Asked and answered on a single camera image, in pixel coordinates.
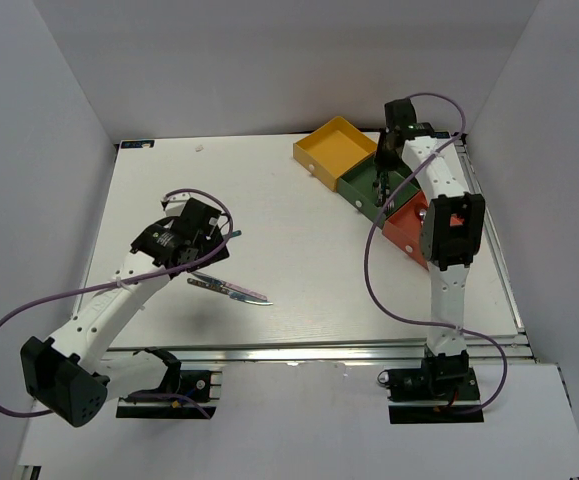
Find orange container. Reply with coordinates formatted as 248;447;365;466
382;192;428;270

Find dark handled knife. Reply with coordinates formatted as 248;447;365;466
187;278;272;306

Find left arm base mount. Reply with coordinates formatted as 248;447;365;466
116;347;222;420

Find purple cable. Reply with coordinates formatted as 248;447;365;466
363;92;509;416
0;188;234;417

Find yellow container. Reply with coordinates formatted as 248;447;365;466
293;116;377;191

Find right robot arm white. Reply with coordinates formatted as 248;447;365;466
373;98;485;399

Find green container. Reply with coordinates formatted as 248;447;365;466
337;155;420;229

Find dark handled fork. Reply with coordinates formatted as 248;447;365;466
379;172;391;207

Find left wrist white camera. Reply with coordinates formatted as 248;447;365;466
161;193;191;217

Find pink handled fork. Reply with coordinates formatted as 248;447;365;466
377;171;389;203

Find green handled fork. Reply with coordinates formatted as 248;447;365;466
372;180;382;207

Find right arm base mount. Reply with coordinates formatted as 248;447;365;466
376;368;484;425

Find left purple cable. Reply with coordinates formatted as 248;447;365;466
0;188;234;417

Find left blue table label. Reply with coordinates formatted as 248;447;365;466
119;139;155;149

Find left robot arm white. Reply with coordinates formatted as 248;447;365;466
21;194;229;427

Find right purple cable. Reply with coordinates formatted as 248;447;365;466
363;92;509;416

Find pink handled knife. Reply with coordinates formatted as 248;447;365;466
190;271;270;302

